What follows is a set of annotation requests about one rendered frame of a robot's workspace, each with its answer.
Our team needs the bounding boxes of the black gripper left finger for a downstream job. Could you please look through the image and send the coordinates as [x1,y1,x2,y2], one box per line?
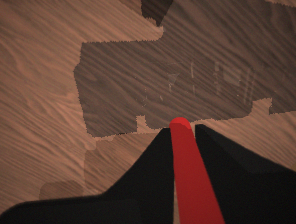
[0,127,174,224]

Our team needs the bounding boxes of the red peg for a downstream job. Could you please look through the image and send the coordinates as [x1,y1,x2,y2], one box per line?
[169,117,225,224]

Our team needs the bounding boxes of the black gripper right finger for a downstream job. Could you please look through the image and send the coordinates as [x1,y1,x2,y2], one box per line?
[195,124,296,224]

